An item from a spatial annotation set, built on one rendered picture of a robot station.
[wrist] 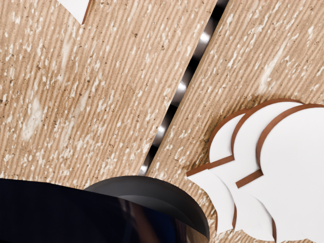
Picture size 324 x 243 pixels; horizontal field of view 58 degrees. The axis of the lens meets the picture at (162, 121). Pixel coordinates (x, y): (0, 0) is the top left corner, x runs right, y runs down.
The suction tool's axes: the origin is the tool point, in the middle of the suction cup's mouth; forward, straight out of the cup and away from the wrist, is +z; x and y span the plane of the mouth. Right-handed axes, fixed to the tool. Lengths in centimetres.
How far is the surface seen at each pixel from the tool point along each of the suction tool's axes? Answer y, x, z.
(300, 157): -12.4, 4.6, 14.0
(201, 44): -4.5, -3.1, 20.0
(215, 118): -6.2, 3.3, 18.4
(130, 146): 1.5, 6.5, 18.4
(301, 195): -13.4, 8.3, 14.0
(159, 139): -1.2, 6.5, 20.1
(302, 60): -13.0, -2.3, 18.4
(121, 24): 2.4, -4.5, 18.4
